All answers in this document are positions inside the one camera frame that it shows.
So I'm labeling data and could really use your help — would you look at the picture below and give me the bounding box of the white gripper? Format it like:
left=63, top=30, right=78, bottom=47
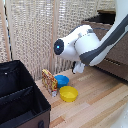
left=72, top=61, right=86, bottom=75

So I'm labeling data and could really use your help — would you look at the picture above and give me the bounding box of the blue plastic bowl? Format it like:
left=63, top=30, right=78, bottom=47
left=53, top=74, right=71, bottom=89

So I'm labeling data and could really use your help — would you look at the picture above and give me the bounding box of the brown drawer with handle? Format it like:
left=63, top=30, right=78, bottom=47
left=81, top=13, right=128, bottom=66
left=94, top=57, right=128, bottom=82

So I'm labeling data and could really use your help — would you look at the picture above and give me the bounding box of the yellow plastic bowl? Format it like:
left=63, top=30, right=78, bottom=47
left=59, top=85, right=79, bottom=103

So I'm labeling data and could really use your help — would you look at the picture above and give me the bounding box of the dark brown drawer cabinet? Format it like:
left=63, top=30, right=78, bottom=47
left=87, top=9, right=128, bottom=83

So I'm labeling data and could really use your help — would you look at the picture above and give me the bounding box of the orange yellow snack box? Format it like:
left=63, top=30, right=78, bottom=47
left=41, top=68, right=59, bottom=93

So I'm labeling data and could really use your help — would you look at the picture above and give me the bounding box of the small white cup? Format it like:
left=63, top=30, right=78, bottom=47
left=51, top=91, right=58, bottom=98

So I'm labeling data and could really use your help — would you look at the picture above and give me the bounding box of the woven beige folding screen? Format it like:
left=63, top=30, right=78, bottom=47
left=0, top=0, right=118, bottom=82

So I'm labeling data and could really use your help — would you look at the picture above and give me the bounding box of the black fabric storage box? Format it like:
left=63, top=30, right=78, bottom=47
left=0, top=59, right=52, bottom=128

